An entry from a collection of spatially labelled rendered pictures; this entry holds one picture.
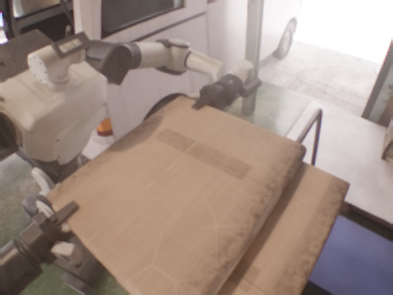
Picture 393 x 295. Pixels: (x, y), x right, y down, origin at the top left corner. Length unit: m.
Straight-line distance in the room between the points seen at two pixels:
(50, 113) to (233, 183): 0.42
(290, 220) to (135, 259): 0.31
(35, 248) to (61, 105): 0.31
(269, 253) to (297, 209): 0.12
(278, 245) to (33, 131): 0.55
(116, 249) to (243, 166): 0.31
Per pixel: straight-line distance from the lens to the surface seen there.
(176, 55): 0.95
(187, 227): 0.47
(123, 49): 0.78
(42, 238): 0.53
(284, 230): 0.53
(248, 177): 0.54
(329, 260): 1.54
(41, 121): 0.60
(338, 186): 0.64
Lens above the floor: 1.51
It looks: 43 degrees down
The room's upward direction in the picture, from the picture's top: 4 degrees counter-clockwise
